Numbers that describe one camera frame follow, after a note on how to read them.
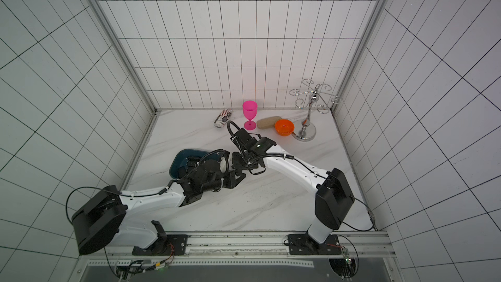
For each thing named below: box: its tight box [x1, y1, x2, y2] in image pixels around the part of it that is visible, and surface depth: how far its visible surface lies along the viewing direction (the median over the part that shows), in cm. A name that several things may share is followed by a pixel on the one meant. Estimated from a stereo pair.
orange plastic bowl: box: [274, 118, 295, 137], surface depth 109 cm
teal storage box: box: [168, 148, 224, 180], surface depth 96 cm
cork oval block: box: [256, 116, 283, 130], surface depth 112 cm
